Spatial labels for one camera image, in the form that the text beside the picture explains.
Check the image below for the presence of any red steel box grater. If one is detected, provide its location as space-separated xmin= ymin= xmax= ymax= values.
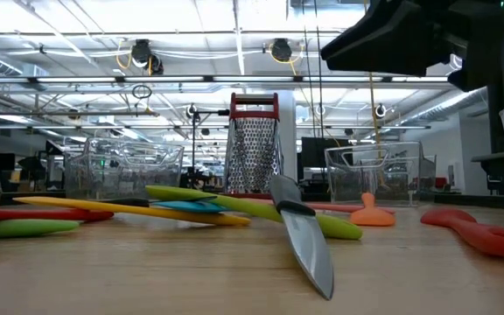
xmin=220 ymin=91 xmax=288 ymax=196

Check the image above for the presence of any white building column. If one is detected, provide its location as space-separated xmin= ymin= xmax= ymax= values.
xmin=276 ymin=89 xmax=299 ymax=193

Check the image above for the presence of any paring knife smooth black handle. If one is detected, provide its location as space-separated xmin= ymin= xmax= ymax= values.
xmin=269 ymin=173 xmax=335 ymax=302

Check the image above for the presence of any orange silicone spatula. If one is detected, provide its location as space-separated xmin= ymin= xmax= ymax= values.
xmin=349 ymin=192 xmax=396 ymax=228

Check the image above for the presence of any black equipment stand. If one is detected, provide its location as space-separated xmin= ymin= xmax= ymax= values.
xmin=185 ymin=103 xmax=231 ymax=189

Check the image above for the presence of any pink silicone spatula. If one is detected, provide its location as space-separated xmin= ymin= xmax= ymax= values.
xmin=242 ymin=197 xmax=396 ymax=215

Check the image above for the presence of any green silicone spatula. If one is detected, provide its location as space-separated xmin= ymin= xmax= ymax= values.
xmin=0 ymin=218 xmax=81 ymax=241

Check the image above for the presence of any yellow silicone spatula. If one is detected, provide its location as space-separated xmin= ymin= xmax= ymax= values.
xmin=12 ymin=195 xmax=252 ymax=228

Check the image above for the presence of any lime green silicone spoon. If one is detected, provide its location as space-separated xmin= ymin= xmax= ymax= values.
xmin=144 ymin=184 xmax=364 ymax=241

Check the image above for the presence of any red silicone spatula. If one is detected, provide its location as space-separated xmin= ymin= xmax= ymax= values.
xmin=0 ymin=207 xmax=116 ymax=223

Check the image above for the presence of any blue silicone spatula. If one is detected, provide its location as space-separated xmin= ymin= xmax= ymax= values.
xmin=149 ymin=199 xmax=231 ymax=215

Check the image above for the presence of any red silicone spoon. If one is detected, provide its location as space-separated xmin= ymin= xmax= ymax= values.
xmin=420 ymin=208 xmax=504 ymax=258

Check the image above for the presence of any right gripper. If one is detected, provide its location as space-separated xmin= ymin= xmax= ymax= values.
xmin=320 ymin=0 xmax=504 ymax=93

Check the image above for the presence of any background office desk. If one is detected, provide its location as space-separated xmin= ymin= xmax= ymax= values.
xmin=470 ymin=151 xmax=504 ymax=196

